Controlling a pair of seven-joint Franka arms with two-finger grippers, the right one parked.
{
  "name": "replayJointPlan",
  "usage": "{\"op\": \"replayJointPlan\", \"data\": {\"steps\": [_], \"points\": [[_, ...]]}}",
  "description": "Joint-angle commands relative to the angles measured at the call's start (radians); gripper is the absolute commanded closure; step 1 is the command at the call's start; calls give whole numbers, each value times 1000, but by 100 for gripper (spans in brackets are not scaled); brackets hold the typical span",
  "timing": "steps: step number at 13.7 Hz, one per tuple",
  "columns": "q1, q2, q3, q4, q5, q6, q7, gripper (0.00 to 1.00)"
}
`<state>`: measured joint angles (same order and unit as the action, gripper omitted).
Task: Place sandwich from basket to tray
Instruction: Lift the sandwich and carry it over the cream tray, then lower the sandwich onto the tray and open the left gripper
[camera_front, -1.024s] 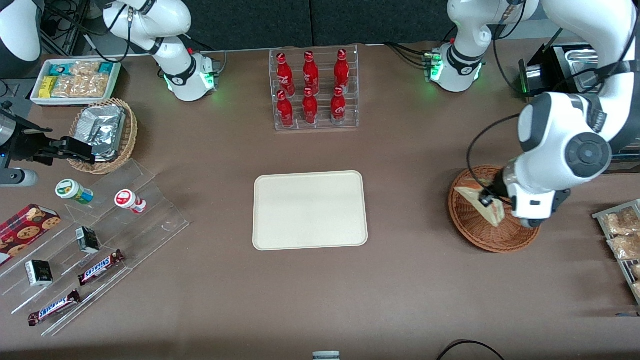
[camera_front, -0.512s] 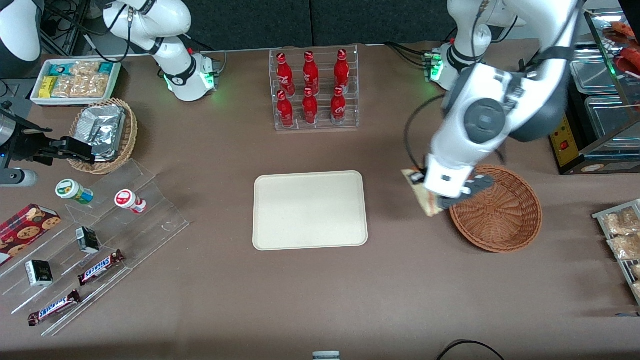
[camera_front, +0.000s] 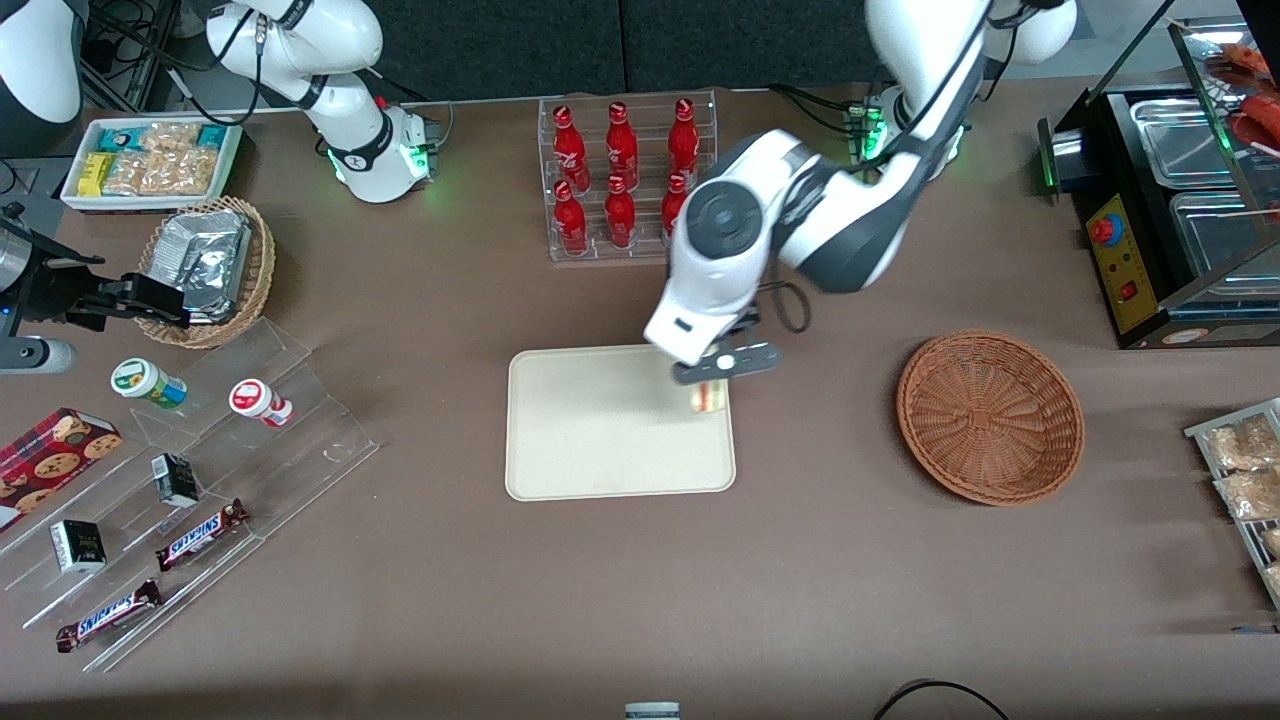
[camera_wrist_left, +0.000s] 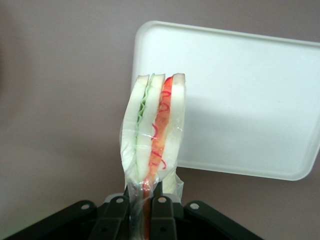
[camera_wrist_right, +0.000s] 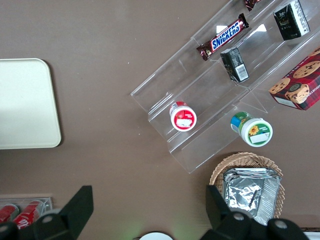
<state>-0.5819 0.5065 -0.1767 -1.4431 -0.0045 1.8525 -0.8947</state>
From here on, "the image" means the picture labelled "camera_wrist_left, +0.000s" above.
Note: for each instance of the white rectangular plastic tray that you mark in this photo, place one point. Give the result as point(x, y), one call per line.
point(237, 100)

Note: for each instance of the triangle sandwich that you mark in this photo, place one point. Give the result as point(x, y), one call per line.
point(155, 130)

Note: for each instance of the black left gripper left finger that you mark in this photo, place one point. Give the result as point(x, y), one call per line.
point(113, 220)

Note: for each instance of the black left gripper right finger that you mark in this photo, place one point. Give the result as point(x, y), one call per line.
point(162, 220)

